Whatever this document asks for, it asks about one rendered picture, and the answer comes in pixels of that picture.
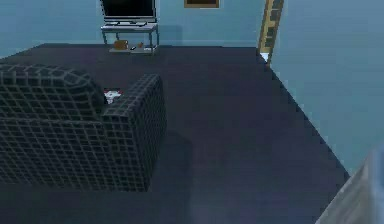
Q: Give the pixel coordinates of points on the small orange object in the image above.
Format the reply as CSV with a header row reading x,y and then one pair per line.
x,y
140,44

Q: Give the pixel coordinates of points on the black checked sofa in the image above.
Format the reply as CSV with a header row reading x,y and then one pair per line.
x,y
66,140

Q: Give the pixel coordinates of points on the brown framed picture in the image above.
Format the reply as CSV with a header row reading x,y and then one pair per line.
x,y
201,3

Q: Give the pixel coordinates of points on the grey television stand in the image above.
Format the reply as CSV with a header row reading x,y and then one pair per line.
x,y
130,28

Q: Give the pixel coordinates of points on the red and white cushion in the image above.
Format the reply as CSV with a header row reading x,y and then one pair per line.
x,y
111,95

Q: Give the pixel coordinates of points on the black television set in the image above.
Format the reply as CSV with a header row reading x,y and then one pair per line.
x,y
128,8

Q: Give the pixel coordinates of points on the brown box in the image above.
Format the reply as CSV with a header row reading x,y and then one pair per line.
x,y
120,44

